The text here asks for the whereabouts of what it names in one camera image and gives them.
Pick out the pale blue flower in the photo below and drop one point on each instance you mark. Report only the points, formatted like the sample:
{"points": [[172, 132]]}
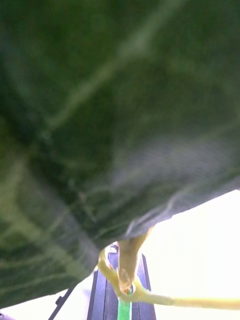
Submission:
{"points": [[100, 125]]}

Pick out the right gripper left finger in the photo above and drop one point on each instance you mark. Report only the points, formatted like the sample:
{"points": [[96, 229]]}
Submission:
{"points": [[105, 300]]}

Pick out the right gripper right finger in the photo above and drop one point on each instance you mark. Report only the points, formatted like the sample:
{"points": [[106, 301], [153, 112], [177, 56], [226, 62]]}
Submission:
{"points": [[143, 280]]}

